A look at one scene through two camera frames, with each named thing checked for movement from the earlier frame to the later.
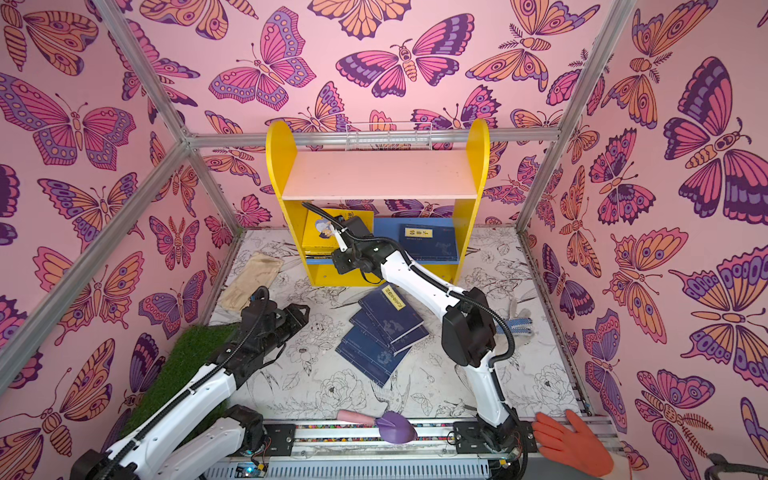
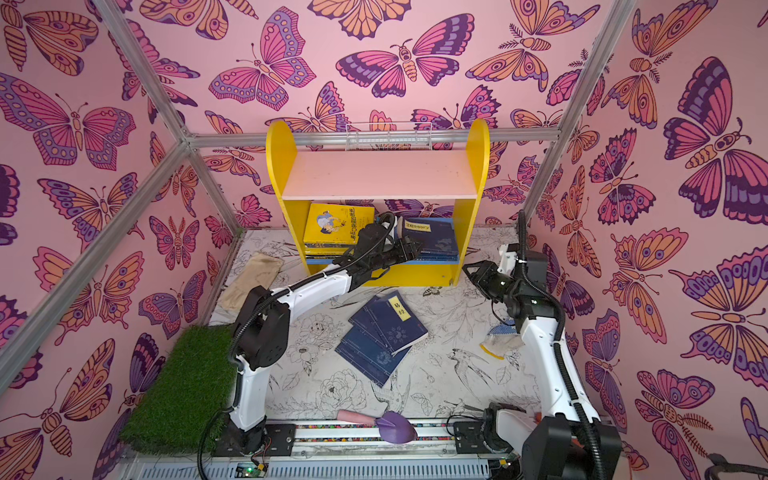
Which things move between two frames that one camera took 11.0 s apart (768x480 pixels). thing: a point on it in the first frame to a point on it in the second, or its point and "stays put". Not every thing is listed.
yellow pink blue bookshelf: x=369 y=203 stays put
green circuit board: x=249 y=470 stays put
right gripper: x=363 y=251 to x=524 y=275
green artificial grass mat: x=193 y=351 stays put
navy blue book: x=386 y=314 to x=437 y=238
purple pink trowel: x=392 y=426 stays put
